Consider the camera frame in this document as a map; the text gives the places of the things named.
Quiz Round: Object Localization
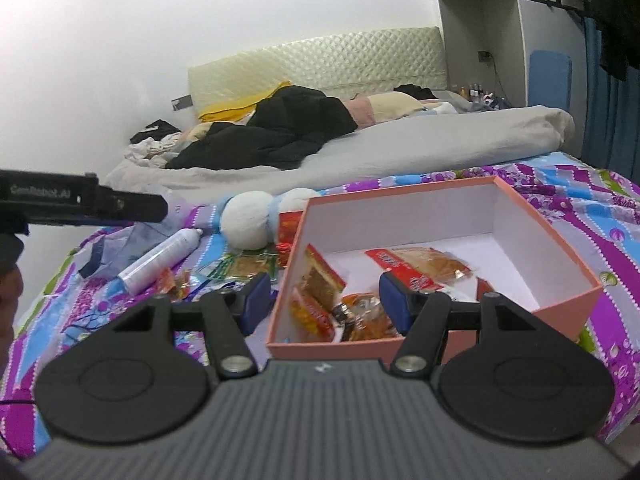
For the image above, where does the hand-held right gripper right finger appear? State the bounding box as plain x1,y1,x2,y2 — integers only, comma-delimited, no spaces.
378,270,532,377

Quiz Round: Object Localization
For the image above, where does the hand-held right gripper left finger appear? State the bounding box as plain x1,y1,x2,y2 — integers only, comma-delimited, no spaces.
111,272,274,379

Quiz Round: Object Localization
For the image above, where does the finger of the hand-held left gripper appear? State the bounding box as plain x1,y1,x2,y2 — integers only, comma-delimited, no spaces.
97,185,170,224

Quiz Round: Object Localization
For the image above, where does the clear brown snack packet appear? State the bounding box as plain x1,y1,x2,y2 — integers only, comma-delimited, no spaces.
339,291,402,343

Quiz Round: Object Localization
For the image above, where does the green-edged snack packet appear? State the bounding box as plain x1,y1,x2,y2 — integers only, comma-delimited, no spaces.
196,251,279,287

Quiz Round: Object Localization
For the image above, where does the red brown snack packet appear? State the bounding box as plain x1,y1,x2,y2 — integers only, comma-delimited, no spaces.
364,245,474,292

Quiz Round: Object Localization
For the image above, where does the red yellow snack packet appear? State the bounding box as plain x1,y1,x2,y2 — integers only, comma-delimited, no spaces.
289,286,337,342

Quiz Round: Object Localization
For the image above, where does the red-edged jerky snack packet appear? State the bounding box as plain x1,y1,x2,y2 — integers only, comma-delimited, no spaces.
299,244,347,312

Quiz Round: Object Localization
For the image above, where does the red gold snack packet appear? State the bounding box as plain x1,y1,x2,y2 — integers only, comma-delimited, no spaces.
276,209,305,267

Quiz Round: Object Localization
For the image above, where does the small orange candy packet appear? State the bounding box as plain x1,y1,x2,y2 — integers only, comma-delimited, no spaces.
159,266,192,302

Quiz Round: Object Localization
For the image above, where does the small red snack packet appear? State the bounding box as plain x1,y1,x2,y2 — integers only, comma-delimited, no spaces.
475,276,497,305

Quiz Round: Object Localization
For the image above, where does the pink cardboard box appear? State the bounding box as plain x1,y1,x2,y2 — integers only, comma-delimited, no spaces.
265,176,604,364

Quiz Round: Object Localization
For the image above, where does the person's left hand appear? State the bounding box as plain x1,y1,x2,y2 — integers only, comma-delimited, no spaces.
0,266,25,333

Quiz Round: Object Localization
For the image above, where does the clear plastic bag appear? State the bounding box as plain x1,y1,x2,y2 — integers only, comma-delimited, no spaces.
79,189,173,281

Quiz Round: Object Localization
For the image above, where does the white spray bottle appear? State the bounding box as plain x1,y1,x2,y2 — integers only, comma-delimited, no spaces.
116,227,205,297

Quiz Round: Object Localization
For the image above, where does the white clothes pile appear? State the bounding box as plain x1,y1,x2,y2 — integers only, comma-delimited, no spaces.
126,132,187,162

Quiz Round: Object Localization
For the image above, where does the black clothes pile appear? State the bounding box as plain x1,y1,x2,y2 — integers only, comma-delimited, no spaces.
129,119,182,146

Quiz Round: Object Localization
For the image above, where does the white plush toy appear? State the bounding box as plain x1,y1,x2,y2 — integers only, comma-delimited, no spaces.
216,186,322,252

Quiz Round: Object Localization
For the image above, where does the yellow pillow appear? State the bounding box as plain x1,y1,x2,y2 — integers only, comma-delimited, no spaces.
198,79,294,124

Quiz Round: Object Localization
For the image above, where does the grey blanket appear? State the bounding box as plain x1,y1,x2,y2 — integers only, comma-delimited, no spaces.
104,104,577,202

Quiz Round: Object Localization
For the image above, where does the black jacket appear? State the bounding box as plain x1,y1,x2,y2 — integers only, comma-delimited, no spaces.
164,84,359,172

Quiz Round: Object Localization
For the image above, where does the pink pillow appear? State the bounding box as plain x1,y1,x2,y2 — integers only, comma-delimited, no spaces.
342,97,377,129

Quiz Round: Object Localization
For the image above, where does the cream pillow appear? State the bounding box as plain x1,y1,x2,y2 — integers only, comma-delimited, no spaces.
367,91,427,122

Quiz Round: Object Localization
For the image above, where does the floral bedsheet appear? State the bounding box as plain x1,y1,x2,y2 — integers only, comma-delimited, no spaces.
0,161,640,450

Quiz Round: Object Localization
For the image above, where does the black garment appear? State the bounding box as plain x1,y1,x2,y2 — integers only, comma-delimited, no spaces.
392,83,439,102

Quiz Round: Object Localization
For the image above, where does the group of small bottles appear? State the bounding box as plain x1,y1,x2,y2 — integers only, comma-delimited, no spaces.
451,81,497,102

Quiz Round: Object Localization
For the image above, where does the cream quilted headboard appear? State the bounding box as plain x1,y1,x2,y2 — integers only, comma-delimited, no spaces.
187,26,448,122

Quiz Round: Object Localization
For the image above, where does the blue padded board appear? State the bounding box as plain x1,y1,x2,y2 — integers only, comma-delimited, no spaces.
528,49,574,111

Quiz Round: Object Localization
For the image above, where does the blue curtain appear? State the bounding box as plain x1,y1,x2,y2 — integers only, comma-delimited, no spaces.
579,15,640,182

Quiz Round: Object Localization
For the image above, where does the black hanging coat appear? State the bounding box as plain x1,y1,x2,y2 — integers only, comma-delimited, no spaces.
596,0,640,82

